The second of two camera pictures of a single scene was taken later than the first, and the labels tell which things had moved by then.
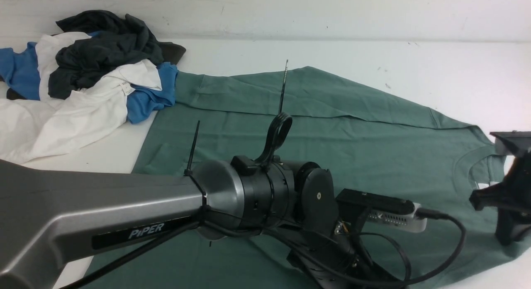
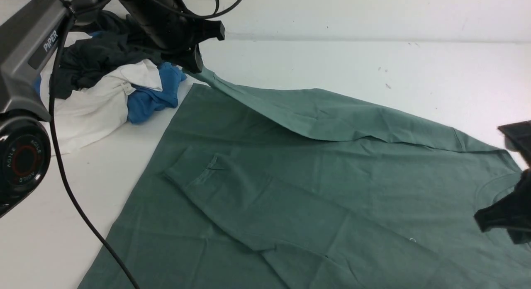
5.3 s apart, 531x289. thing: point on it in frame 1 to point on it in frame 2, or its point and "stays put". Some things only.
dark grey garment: x=120 y=41 stays put
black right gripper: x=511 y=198 to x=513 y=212
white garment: x=31 y=130 stays put
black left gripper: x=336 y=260 to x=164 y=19
